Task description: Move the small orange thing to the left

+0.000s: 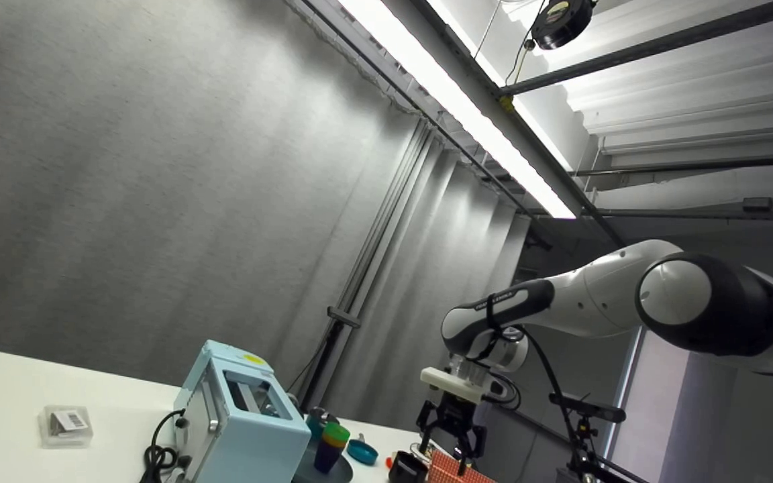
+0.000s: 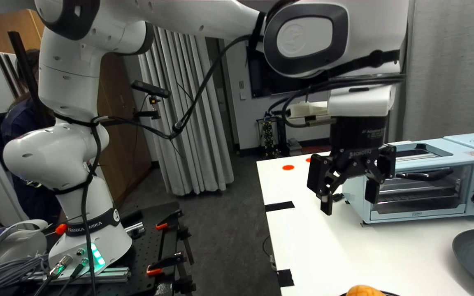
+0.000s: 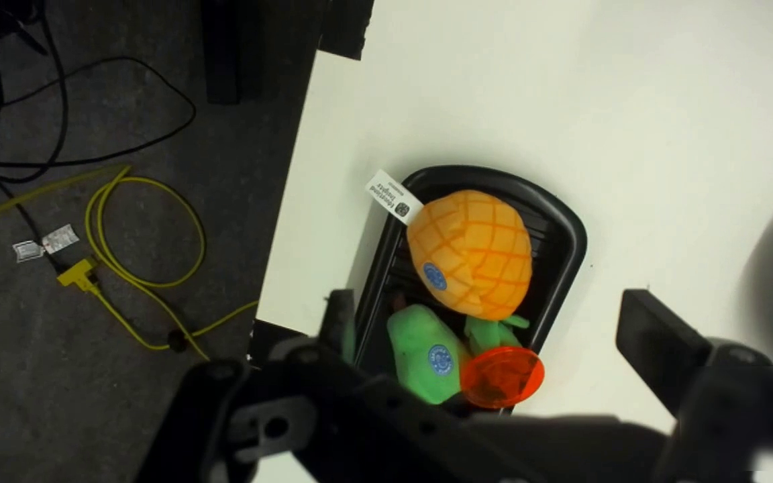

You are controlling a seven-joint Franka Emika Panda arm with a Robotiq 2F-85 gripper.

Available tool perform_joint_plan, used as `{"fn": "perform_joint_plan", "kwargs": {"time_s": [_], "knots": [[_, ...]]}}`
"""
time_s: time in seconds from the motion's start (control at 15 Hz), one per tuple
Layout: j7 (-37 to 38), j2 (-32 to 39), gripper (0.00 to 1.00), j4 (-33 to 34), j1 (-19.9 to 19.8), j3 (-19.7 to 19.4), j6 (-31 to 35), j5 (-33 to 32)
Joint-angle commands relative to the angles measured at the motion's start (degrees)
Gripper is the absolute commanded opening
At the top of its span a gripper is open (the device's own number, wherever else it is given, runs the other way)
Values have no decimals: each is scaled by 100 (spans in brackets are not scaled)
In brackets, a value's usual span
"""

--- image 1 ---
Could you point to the grey curtain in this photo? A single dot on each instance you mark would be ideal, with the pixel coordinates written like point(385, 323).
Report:
point(427, 282)

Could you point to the red checkered box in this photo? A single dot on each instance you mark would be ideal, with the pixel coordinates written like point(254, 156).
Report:
point(453, 473)

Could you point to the long ceiling light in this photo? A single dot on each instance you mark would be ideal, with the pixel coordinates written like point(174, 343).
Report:
point(453, 100)

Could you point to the camera on tripod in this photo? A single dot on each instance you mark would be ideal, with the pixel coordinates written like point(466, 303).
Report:
point(584, 429)

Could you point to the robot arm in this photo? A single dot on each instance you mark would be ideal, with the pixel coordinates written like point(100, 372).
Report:
point(601, 295)

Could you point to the window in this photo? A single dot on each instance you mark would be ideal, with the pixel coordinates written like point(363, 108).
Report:
point(648, 416)

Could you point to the clear plastic box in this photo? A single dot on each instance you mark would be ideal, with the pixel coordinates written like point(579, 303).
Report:
point(66, 425)

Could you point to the black round ceiling reel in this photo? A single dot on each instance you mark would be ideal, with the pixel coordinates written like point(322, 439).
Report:
point(561, 21)

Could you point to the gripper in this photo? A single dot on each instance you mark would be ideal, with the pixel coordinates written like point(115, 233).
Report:
point(455, 410)

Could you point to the grey plate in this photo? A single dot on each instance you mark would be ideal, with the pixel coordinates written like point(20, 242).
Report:
point(306, 469)

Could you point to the blue lid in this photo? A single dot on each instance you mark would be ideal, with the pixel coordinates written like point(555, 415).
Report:
point(362, 452)

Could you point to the light blue toaster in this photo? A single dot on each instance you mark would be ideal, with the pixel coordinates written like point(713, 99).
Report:
point(245, 429)

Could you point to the stand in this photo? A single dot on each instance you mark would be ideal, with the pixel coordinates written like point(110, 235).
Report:
point(333, 349)

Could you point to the teal cup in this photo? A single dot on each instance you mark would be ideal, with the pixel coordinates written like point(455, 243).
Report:
point(315, 425)

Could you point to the stack of coloured cups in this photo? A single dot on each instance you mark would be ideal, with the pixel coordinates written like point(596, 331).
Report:
point(330, 448)

